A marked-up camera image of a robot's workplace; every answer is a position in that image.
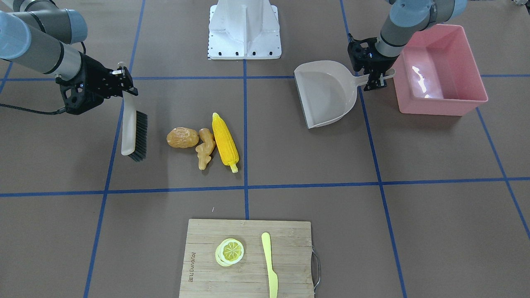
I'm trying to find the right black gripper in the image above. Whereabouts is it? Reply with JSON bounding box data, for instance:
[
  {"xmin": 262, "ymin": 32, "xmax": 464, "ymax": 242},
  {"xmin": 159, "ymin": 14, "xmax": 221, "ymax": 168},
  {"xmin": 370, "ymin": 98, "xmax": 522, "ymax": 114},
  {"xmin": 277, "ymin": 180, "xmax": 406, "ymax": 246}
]
[{"xmin": 55, "ymin": 53, "xmax": 138, "ymax": 115}]

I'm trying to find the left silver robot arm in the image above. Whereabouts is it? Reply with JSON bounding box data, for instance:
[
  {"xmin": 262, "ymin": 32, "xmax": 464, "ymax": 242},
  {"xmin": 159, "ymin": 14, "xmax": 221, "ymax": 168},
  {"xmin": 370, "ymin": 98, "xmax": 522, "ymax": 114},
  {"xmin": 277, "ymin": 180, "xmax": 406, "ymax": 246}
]
[{"xmin": 347, "ymin": 0, "xmax": 467, "ymax": 92}]

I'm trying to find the beige plastic dustpan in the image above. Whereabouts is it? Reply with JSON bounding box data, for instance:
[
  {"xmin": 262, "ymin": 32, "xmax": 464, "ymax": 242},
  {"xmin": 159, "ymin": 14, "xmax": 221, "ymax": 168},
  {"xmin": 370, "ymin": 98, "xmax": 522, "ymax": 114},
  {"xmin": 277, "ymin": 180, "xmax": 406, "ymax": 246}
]
[{"xmin": 294, "ymin": 60, "xmax": 396, "ymax": 129}]

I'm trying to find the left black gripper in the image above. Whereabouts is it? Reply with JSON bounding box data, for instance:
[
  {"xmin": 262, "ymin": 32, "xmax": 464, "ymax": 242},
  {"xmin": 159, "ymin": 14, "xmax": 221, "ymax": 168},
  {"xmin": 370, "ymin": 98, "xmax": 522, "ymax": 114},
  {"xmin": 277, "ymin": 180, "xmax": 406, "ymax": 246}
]
[{"xmin": 347, "ymin": 33, "xmax": 397, "ymax": 92}]

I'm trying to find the toy ginger root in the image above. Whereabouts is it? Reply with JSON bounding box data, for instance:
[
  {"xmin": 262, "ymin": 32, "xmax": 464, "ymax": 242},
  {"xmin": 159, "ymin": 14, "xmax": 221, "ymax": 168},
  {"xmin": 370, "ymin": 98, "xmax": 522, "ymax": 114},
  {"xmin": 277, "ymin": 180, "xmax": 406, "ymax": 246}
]
[{"xmin": 195, "ymin": 128, "xmax": 216, "ymax": 171}]

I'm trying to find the yellow lemon slice toy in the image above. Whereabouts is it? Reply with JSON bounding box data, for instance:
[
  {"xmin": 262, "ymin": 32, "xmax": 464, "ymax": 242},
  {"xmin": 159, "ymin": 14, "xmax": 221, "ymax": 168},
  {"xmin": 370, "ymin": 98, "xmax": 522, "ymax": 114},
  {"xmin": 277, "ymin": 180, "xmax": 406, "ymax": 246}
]
[{"xmin": 214, "ymin": 239, "xmax": 245, "ymax": 267}]

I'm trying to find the white camera mast base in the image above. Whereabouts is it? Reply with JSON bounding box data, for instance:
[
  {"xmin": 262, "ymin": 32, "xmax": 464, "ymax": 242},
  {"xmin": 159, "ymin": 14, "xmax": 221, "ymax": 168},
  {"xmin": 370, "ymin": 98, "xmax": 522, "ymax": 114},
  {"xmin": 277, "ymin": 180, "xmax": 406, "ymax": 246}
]
[{"xmin": 207, "ymin": 0, "xmax": 282, "ymax": 60}]

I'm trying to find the wooden cutting board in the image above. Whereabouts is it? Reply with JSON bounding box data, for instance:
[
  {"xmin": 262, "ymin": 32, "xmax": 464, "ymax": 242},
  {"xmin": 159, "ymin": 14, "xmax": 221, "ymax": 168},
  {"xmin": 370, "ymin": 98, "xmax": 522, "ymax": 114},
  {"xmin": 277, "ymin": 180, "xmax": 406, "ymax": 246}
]
[{"xmin": 178, "ymin": 219, "xmax": 315, "ymax": 298}]

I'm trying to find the pink plastic bin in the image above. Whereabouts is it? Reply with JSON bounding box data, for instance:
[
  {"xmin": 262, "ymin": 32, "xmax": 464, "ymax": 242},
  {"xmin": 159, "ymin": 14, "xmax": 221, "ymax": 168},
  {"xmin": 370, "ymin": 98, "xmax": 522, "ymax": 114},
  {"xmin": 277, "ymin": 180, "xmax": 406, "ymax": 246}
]
[{"xmin": 393, "ymin": 24, "xmax": 489, "ymax": 116}]

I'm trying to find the yellow toy corn cob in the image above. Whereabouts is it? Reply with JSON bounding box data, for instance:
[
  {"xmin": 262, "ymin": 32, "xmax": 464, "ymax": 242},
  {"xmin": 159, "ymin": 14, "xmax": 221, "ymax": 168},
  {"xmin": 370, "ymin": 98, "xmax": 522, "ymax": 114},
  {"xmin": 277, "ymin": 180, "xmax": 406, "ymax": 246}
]
[{"xmin": 212, "ymin": 113, "xmax": 240, "ymax": 173}]

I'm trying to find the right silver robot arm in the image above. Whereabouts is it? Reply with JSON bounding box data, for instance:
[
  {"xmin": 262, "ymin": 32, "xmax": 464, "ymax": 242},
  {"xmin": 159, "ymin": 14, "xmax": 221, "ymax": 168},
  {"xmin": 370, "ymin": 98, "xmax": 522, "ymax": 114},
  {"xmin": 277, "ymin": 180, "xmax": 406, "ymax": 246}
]
[{"xmin": 1, "ymin": 0, "xmax": 138, "ymax": 117}]

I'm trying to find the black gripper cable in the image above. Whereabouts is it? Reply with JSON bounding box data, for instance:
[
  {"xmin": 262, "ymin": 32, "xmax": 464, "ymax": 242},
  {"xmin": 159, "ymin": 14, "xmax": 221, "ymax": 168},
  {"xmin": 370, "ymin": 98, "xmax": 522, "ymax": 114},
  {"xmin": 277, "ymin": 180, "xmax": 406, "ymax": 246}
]
[{"xmin": 0, "ymin": 103, "xmax": 67, "ymax": 115}]

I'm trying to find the yellow plastic knife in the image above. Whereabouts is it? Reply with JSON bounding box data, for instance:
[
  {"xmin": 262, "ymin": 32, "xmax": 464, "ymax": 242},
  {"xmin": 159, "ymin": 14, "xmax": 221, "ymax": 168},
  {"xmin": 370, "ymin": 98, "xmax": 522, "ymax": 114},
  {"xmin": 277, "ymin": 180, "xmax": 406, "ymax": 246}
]
[{"xmin": 261, "ymin": 232, "xmax": 279, "ymax": 298}]

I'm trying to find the toy brown potato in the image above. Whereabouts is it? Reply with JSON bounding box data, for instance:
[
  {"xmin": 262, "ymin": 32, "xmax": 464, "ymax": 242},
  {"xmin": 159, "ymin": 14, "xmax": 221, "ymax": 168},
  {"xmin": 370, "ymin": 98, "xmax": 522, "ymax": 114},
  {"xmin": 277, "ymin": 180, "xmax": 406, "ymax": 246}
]
[{"xmin": 166, "ymin": 127, "xmax": 199, "ymax": 149}]

